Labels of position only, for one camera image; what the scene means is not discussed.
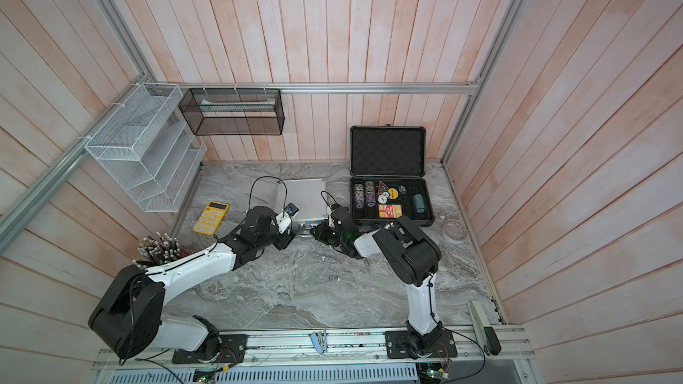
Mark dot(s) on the blue clip on rail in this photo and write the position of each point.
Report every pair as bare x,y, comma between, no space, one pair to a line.
319,341

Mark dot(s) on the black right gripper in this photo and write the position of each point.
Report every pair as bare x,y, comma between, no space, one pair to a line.
323,228

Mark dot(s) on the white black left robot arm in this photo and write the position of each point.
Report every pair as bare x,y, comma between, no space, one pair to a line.
130,317

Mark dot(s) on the clear tape roll red print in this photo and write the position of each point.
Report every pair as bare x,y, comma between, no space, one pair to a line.
455,232

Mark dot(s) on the green chip stack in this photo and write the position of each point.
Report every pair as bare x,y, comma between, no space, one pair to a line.
419,203

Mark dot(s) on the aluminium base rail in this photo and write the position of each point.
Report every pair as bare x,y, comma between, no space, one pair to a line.
363,355

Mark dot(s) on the playing card deck box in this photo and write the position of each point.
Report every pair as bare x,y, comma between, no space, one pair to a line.
390,211

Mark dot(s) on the black mesh wall basket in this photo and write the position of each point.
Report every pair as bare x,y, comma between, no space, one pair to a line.
233,111

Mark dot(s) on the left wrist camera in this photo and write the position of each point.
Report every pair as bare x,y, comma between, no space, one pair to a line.
285,219

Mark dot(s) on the yellow calculator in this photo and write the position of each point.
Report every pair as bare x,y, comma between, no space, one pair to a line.
211,218

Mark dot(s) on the white wire mesh shelf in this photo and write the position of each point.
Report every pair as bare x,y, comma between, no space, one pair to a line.
152,156

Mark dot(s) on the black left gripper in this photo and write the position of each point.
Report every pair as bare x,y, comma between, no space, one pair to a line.
285,241

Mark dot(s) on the red pencil cup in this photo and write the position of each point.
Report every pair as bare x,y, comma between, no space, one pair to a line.
159,250

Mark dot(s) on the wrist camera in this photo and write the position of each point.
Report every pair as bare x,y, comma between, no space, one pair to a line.
331,220
285,219

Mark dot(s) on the silver aluminium poker case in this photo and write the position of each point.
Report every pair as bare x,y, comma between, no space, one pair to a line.
306,195

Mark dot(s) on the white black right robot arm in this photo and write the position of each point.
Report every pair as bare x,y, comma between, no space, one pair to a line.
413,257

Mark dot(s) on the dark grey poker case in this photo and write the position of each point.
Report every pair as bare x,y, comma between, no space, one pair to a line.
394,158

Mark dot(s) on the poker chip stack row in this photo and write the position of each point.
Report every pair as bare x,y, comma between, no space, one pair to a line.
364,195

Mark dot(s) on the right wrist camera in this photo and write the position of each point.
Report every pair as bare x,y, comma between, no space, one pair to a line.
331,220

